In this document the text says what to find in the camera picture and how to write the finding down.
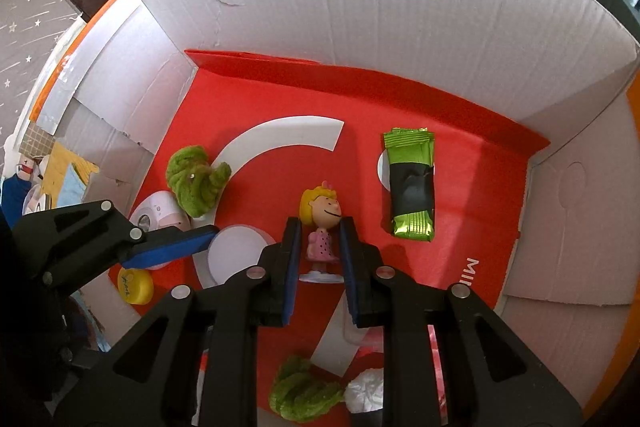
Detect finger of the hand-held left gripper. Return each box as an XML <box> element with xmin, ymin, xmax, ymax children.
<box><xmin>14</xmin><ymin>199</ymin><xmax>221</xmax><ymax>293</ymax></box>

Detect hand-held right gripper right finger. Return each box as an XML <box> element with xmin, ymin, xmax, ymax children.
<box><xmin>339</xmin><ymin>216</ymin><xmax>585</xmax><ymax>427</ymax></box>

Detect clear plastic box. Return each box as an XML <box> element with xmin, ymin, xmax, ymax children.
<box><xmin>343</xmin><ymin>302</ymin><xmax>386</xmax><ymax>353</ymax></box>

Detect blond girl figurine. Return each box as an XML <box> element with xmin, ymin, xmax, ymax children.
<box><xmin>298</xmin><ymin>180</ymin><xmax>346</xmax><ymax>284</ymax></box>

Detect pink round toy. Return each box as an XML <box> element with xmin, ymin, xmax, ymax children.
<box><xmin>129</xmin><ymin>190</ymin><xmax>193</xmax><ymax>270</ymax></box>

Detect yellow bottle cap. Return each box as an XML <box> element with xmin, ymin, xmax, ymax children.
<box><xmin>117</xmin><ymin>268</ymin><xmax>154</xmax><ymax>305</ymax></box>

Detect black white snack packet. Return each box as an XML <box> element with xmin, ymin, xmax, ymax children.
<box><xmin>344</xmin><ymin>367</ymin><xmax>386</xmax><ymax>427</ymax></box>

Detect orange cardboard box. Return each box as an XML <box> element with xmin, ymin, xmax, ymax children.
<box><xmin>27</xmin><ymin>0</ymin><xmax>640</xmax><ymax>427</ymax></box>

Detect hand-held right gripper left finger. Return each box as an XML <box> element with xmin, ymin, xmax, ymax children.
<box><xmin>52</xmin><ymin>217</ymin><xmax>304</xmax><ymax>427</ymax></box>

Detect yellow blue cloth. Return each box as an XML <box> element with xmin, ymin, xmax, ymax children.
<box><xmin>40</xmin><ymin>142</ymin><xmax>101</xmax><ymax>208</ymax></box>

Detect green black snack packet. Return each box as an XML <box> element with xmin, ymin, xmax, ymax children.
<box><xmin>382</xmin><ymin>127</ymin><xmax>436</xmax><ymax>242</ymax></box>

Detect green yarn scrubber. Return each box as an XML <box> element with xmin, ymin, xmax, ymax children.
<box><xmin>270</xmin><ymin>355</ymin><xmax>346</xmax><ymax>424</ymax></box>
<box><xmin>166</xmin><ymin>146</ymin><xmax>232</xmax><ymax>219</ymax></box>

